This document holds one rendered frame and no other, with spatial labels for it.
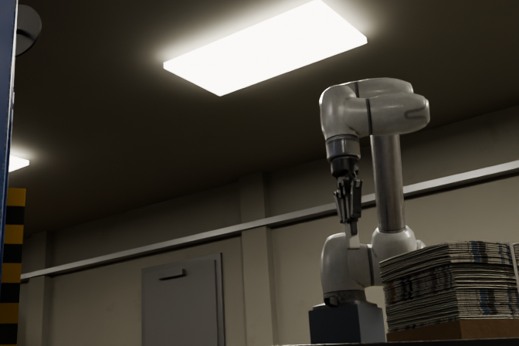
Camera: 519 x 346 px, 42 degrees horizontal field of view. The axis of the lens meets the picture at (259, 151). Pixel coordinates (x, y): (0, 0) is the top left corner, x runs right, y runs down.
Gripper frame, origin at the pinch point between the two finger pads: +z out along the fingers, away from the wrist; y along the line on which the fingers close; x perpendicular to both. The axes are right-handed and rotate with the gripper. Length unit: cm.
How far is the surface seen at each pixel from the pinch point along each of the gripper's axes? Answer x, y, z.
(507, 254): -28.1, -23.0, 9.2
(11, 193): 83, 30, -17
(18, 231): 81, 30, -6
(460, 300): -12.7, -23.5, 19.9
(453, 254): -12.2, -24.3, 9.7
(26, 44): 81, 29, -60
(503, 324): -23.1, -23.5, 25.4
